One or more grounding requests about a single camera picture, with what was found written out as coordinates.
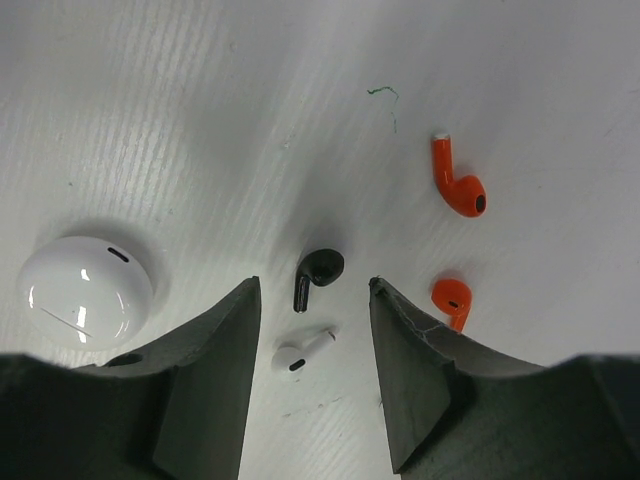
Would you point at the orange earbud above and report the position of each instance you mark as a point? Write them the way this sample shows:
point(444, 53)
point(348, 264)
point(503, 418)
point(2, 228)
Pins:
point(465, 195)
point(454, 298)

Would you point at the white earbud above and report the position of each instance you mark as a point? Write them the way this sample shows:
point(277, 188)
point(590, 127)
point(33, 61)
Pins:
point(290, 359)

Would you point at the black earbud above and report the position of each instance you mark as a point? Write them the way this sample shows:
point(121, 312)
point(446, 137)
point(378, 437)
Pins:
point(319, 268)

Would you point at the white earbud charging case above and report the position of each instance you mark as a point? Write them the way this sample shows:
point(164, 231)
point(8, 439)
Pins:
point(85, 293)

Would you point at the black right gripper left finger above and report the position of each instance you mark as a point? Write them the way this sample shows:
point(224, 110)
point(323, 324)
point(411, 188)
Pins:
point(175, 408)

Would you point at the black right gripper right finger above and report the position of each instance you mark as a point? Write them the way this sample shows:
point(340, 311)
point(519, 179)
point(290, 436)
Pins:
point(456, 409)

